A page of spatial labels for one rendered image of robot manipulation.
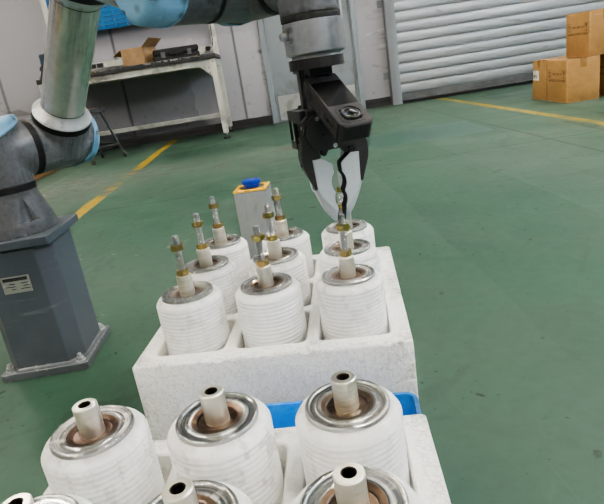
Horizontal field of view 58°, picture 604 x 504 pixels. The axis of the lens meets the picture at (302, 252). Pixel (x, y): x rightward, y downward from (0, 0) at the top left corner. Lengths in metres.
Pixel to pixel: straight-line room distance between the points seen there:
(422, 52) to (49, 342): 5.35
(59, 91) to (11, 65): 5.31
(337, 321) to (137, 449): 0.34
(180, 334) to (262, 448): 0.33
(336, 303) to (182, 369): 0.23
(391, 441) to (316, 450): 0.06
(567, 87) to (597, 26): 0.43
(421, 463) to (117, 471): 0.27
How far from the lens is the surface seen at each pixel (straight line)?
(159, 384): 0.82
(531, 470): 0.83
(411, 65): 6.13
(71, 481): 0.54
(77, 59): 1.17
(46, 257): 1.23
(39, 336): 1.29
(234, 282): 0.91
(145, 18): 0.68
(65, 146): 1.27
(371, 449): 0.48
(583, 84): 4.56
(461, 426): 0.89
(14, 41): 6.50
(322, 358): 0.75
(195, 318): 0.79
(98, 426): 0.55
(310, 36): 0.70
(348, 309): 0.75
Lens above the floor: 0.54
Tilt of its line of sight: 19 degrees down
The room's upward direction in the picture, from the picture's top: 9 degrees counter-clockwise
